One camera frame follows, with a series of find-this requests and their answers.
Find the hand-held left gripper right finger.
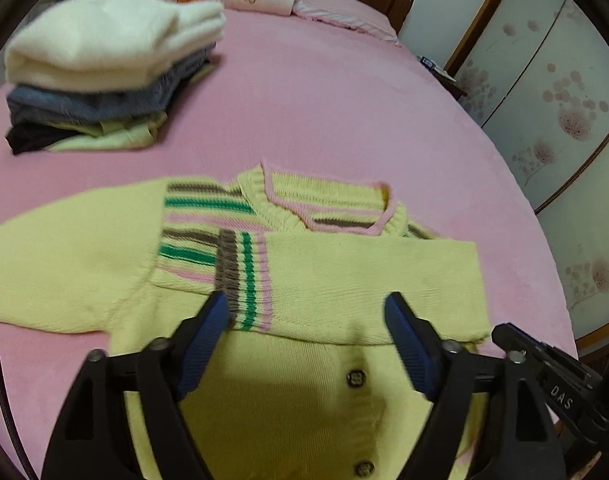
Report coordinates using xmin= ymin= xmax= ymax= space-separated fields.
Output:
xmin=383 ymin=291 xmax=567 ymax=480

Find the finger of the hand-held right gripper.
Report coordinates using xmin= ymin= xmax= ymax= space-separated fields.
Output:
xmin=491 ymin=324 xmax=609 ymax=433

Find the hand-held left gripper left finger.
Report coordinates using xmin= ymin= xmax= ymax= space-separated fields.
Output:
xmin=40 ymin=290 xmax=230 ymax=480

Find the yellow striped knit sweater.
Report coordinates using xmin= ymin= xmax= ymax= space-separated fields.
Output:
xmin=0 ymin=160 xmax=490 ymax=480

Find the folded pale yellow garment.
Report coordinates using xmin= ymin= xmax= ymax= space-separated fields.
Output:
xmin=49 ymin=110 xmax=169 ymax=153

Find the bed with pink sheet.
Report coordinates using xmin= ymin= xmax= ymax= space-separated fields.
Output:
xmin=0 ymin=7 xmax=580 ymax=480

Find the dark wooden nightstand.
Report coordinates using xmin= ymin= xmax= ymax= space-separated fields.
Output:
xmin=419 ymin=55 xmax=467 ymax=101

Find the folded black garment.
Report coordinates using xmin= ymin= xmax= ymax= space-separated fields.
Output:
xmin=5 ymin=122 xmax=68 ymax=156

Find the folded blue-grey garment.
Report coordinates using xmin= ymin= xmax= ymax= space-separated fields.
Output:
xmin=7 ymin=42 xmax=220 ymax=128

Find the folded white sweater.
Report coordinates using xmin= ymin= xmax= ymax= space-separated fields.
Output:
xmin=5 ymin=0 xmax=228 ymax=93

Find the pink ruffled pillow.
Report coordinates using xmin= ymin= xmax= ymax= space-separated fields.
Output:
xmin=292 ymin=0 xmax=402 ymax=48

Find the black cable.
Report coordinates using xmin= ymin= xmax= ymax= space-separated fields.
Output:
xmin=0 ymin=305 xmax=40 ymax=480

